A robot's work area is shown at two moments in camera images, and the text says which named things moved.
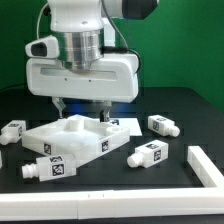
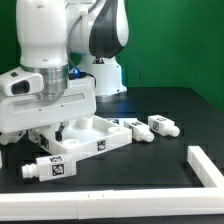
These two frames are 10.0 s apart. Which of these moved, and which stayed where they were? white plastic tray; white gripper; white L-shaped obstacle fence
Moved: white gripper; white plastic tray
Stayed: white L-shaped obstacle fence
